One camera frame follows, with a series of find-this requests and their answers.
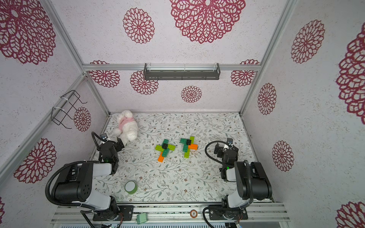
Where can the orange lego brick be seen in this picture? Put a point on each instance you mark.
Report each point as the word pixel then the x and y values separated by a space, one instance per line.
pixel 161 158
pixel 193 147

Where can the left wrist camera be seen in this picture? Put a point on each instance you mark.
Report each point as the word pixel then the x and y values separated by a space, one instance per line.
pixel 104 137

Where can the black wire basket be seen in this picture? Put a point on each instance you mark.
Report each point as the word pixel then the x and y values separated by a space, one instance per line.
pixel 60 113

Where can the dark green lego brick top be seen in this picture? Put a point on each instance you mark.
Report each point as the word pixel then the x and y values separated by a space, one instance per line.
pixel 185 148

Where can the dark green lego brick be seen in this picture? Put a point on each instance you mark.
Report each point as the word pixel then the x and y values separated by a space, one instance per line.
pixel 165 153
pixel 185 148
pixel 165 141
pixel 183 141

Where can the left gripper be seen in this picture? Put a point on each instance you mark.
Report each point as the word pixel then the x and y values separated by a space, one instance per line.
pixel 119 145

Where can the lime lego brick bottom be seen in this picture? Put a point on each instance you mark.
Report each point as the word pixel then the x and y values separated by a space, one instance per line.
pixel 159 148

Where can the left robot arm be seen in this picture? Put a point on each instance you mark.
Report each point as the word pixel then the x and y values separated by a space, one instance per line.
pixel 71 185

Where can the white plush bunny pink shirt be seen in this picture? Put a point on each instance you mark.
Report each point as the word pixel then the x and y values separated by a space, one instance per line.
pixel 127 128

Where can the green tape roll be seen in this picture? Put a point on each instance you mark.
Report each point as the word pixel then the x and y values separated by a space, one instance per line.
pixel 131 187

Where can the green connector block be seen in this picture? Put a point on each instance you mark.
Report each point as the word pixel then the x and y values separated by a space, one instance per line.
pixel 141 218

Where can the round orange sticker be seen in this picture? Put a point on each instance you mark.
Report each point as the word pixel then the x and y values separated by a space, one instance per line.
pixel 193 213

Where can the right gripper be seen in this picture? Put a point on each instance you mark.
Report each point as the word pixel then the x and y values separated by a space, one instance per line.
pixel 220 149

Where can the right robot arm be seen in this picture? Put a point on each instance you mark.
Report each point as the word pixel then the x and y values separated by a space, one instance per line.
pixel 251 181

